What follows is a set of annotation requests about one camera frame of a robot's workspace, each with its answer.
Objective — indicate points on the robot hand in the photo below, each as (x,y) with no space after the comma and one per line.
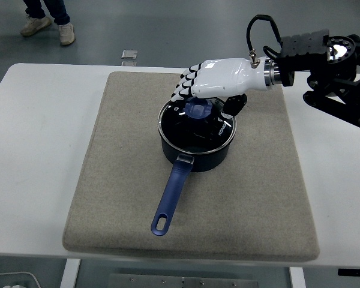
(225,78)

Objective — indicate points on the glass pot lid blue knob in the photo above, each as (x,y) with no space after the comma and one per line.
(192,132)

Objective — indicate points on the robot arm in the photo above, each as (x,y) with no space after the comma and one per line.
(306,45)

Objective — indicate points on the shiny metal floor plate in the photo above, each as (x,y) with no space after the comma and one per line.
(129,63)
(129,53)

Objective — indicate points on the beige fabric mat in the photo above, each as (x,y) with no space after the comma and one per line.
(123,195)

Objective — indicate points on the person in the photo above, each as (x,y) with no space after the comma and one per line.
(57,12)

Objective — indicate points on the white table leg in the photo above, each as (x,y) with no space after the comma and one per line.
(70,274)
(297,279)

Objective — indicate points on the grey metal plate with screws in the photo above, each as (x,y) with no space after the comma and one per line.
(138,282)

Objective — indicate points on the black bar under table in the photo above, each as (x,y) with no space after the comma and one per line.
(354,272)

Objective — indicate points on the white rounded floor frame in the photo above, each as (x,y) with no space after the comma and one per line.
(18,272)

